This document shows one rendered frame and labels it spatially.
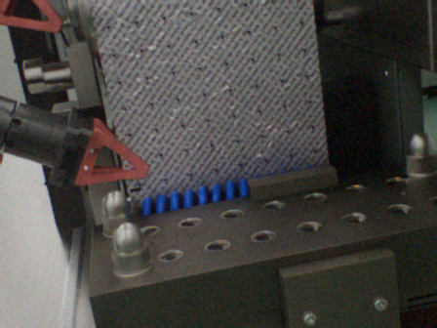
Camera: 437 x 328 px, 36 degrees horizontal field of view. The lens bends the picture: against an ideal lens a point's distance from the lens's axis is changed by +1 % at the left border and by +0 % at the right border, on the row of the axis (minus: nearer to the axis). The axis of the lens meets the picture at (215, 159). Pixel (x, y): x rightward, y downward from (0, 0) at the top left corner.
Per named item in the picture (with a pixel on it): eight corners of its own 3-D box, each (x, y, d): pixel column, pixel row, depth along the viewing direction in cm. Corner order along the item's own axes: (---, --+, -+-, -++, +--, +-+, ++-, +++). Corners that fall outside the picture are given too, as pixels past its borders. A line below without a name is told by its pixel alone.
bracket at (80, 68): (89, 274, 91) (37, 50, 82) (137, 265, 92) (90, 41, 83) (88, 292, 87) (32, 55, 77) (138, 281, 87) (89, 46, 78)
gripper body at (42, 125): (65, 189, 70) (-8, 168, 68) (70, 161, 79) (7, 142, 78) (85, 132, 68) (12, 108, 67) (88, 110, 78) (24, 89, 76)
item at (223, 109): (133, 217, 77) (100, 58, 72) (329, 179, 80) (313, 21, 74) (133, 219, 77) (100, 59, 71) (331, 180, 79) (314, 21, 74)
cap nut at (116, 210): (102, 227, 72) (95, 187, 70) (138, 221, 72) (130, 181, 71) (102, 241, 68) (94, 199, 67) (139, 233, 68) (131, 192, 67)
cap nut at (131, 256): (113, 264, 63) (103, 220, 61) (152, 256, 63) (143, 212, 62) (113, 281, 59) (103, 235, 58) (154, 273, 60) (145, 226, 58)
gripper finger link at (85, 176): (139, 205, 74) (55, 180, 72) (136, 184, 81) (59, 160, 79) (160, 149, 73) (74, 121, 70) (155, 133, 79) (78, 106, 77)
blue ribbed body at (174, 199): (142, 222, 77) (137, 193, 76) (323, 186, 79) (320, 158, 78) (144, 233, 74) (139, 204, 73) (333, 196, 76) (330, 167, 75)
